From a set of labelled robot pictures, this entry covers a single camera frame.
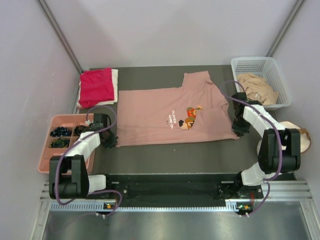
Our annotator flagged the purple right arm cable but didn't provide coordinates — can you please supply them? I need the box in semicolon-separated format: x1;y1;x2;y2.
220;80;284;218

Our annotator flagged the beige crumpled t shirt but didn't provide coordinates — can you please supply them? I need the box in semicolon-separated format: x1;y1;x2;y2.
236;73;279;106

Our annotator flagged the dark blue rolled sock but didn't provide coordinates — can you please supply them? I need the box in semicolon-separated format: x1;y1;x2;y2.
50;126;72;137

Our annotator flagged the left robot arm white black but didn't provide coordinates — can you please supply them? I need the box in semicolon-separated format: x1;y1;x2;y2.
49;113;117;200

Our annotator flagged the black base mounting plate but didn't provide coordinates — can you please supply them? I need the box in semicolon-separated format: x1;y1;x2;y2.
99;173;266;207

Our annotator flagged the pink compartment tray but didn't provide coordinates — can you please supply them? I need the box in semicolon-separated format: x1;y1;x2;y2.
38;114;86;174

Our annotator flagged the cream round fabric bag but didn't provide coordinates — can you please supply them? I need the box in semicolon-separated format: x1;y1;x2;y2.
273;121;311;154

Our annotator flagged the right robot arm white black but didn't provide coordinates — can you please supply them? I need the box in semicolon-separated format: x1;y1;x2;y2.
231;92;301;198

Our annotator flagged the black brown rolled sock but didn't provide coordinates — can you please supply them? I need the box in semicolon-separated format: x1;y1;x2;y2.
73;125;90;137

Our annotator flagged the folded red t shirt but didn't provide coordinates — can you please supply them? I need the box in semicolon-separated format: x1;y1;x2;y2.
79;67;116;109

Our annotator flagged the white perforated plastic basket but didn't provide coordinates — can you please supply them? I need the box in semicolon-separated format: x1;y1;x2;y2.
230;56;293;111

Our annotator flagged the pink printed t shirt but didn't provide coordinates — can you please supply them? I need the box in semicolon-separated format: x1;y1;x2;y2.
116;71;238;147

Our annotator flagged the dark green rolled sock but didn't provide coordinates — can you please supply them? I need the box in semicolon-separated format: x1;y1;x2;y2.
50;137;70;149

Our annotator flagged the aluminium rail frame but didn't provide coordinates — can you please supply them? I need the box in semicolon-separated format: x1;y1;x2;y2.
31;180;320;240

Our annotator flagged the folded cream t shirt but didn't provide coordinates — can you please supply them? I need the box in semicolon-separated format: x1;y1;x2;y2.
76;68;119;110

